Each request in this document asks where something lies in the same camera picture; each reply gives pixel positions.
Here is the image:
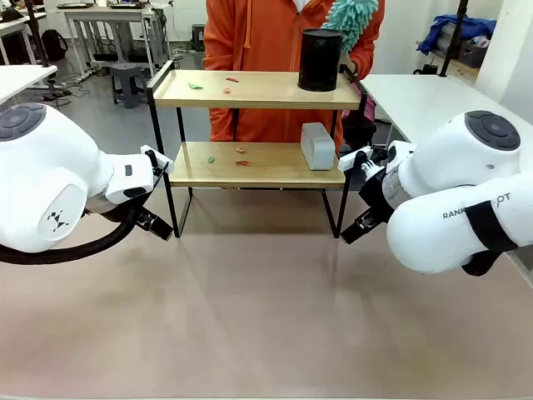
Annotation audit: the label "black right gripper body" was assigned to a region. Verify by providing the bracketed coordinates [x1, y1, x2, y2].
[358, 160, 395, 224]

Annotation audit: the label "white digital alarm clock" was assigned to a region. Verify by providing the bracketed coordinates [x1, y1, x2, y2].
[300, 122, 336, 172]

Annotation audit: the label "black mesh pen holder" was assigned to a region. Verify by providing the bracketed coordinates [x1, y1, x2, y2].
[296, 27, 343, 93]

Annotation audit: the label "teal chenille duster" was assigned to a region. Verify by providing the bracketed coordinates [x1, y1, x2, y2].
[321, 0, 381, 56]

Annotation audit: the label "person's right forearm orange sleeve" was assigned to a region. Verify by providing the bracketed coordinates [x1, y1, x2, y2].
[202, 20, 235, 72]

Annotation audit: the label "person's left forearm orange sleeve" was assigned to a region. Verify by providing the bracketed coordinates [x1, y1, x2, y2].
[351, 16, 386, 81]

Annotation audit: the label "person's left hand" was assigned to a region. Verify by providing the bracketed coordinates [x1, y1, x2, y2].
[339, 51, 360, 78]

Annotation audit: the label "large white side table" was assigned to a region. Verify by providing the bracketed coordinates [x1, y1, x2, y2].
[358, 73, 533, 148]

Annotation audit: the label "grey plastic stool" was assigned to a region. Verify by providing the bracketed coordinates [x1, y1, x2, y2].
[109, 63, 148, 109]

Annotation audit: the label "grey storage crate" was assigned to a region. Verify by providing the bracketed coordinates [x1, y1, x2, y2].
[456, 36, 493, 68]

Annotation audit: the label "black tripod pole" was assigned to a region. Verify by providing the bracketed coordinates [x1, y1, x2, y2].
[437, 0, 470, 78]

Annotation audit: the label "blue cloth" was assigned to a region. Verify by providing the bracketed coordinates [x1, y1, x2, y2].
[416, 14, 497, 56]

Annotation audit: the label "person in orange jacket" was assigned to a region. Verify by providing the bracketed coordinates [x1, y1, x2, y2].
[202, 0, 386, 145]

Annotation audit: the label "small white side table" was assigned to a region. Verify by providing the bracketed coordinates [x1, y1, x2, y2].
[0, 64, 58, 106]

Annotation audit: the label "black backpack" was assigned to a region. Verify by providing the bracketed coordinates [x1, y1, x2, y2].
[41, 28, 68, 63]

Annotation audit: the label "white desk grey legs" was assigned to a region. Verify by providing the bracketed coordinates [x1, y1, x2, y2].
[57, 2, 168, 81]

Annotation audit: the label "black stand pole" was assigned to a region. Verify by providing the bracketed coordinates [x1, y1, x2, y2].
[23, 0, 52, 70]

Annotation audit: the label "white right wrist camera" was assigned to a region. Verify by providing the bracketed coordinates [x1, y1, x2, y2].
[337, 146, 372, 173]

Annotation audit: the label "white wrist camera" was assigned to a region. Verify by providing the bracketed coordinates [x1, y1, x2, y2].
[140, 144, 175, 174]
[337, 146, 372, 173]

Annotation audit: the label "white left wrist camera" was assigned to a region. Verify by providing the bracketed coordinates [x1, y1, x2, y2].
[140, 144, 175, 174]

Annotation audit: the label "black braided cable sleeve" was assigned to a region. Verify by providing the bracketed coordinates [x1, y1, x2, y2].
[0, 202, 139, 265]

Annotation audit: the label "two-tier wooden black-frame shelf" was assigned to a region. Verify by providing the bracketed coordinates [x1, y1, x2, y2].
[146, 59, 370, 239]

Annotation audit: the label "black strap on arm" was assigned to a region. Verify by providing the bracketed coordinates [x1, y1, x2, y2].
[461, 200, 520, 277]

